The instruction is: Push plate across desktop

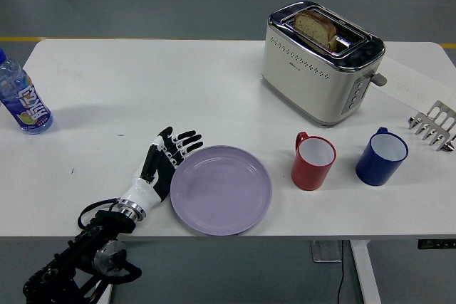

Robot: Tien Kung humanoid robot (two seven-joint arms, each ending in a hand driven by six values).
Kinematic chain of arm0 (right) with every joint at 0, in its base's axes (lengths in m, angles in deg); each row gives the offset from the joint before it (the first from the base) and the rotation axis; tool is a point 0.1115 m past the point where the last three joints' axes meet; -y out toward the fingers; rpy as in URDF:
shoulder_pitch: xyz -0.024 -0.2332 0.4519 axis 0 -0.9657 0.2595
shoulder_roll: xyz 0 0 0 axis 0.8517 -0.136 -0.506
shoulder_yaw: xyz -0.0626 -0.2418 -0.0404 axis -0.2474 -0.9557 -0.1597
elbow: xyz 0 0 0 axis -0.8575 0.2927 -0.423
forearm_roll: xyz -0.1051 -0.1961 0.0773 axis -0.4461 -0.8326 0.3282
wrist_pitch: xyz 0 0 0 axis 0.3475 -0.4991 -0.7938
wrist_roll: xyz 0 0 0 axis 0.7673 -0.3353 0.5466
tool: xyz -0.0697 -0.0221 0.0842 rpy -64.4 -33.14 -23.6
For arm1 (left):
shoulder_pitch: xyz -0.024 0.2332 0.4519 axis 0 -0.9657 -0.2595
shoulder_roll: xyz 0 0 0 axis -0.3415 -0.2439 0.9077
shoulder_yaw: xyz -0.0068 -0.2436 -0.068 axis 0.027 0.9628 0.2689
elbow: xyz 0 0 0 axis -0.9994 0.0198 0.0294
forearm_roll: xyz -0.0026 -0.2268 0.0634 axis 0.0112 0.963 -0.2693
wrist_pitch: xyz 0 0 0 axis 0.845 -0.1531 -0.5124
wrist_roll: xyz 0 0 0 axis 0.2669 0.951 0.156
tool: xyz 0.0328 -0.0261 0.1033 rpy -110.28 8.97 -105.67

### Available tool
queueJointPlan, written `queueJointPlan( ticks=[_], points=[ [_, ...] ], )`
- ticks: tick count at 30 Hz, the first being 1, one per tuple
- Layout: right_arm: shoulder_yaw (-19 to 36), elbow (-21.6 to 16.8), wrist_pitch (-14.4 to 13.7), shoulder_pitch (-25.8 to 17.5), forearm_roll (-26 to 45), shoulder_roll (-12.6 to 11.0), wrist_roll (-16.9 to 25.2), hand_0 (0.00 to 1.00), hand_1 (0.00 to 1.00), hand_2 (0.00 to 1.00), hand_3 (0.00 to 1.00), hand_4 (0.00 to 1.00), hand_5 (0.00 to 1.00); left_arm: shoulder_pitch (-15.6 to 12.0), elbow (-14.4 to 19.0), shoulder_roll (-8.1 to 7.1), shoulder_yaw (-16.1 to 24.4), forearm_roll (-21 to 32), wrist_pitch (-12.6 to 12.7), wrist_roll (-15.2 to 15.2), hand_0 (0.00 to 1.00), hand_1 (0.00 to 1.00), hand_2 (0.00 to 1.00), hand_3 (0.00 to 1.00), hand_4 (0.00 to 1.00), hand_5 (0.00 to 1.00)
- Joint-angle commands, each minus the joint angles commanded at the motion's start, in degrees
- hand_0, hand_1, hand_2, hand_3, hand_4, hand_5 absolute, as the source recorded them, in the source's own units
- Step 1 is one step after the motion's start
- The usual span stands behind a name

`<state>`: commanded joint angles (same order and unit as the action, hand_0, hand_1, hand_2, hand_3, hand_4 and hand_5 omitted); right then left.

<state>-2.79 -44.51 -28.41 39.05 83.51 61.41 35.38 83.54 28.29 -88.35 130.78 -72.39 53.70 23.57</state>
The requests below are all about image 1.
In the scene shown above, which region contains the clear drink bottle blue label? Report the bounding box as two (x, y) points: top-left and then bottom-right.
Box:
(0, 47), (54, 135)

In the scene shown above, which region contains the black table control panel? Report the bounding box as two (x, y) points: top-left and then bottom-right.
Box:
(418, 239), (456, 250)

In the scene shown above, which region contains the clear bracket under table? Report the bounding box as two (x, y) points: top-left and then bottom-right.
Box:
(310, 239), (343, 264)

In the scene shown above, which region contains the white paper sheet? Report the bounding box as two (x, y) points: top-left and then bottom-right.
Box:
(370, 57), (456, 112)

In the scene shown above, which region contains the blue mug white inside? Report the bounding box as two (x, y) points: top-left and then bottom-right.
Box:
(355, 127), (410, 187)

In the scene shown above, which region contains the silver metal toast rack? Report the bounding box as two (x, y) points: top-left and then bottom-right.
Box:
(407, 100), (456, 152)

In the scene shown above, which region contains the purple round plate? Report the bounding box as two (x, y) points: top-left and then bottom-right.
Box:
(170, 145), (274, 237)

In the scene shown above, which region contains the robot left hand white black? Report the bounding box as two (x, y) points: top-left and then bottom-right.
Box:
(120, 126), (204, 212)

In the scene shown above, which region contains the seeded bread slice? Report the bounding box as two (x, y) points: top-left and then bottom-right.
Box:
(293, 10), (338, 52)

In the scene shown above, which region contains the black cable under table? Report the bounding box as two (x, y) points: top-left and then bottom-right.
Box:
(336, 239), (346, 304)

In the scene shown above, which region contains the red mug white inside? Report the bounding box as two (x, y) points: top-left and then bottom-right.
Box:
(291, 131), (338, 192)

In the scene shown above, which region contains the cream and chrome toaster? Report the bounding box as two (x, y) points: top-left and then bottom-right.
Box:
(261, 0), (389, 128)

